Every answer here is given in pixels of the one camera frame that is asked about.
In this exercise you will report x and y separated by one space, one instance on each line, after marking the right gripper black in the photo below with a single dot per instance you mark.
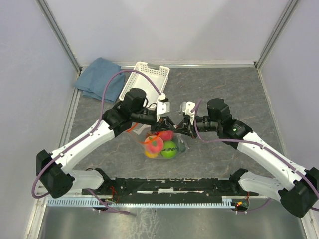
186 127

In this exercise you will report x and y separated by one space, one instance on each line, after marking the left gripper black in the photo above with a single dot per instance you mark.
165 124

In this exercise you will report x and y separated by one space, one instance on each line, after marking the red pomegranate toy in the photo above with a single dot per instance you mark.
167 135

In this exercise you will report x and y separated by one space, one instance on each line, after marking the dark green avocado toy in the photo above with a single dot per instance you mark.
181 147

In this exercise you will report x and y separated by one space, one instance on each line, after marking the clear zip top bag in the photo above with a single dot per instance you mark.
139 132

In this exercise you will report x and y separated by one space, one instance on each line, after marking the peach fruit toy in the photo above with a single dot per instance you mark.
154 144

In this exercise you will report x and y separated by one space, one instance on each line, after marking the green watermelon toy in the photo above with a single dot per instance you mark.
169 150

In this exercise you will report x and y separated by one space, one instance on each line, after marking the yellow lemon toy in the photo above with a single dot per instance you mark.
151 155

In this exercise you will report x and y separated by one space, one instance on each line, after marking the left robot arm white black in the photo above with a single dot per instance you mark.
55 170

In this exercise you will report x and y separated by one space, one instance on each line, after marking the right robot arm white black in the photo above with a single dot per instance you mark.
242 138

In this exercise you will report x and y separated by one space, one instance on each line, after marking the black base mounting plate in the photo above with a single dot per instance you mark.
169 191

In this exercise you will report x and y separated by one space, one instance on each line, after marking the blue folded cloth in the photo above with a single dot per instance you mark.
95 77

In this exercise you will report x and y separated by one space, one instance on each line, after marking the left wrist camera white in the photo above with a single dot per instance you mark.
163 107

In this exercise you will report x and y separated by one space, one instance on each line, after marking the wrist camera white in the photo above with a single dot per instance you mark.
163 107
188 109

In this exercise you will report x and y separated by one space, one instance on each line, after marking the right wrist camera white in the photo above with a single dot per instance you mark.
188 109

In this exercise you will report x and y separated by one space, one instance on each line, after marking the light blue cable duct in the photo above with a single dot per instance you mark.
93 202

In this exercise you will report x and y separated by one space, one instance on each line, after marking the aluminium frame rail front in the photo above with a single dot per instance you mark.
248 181

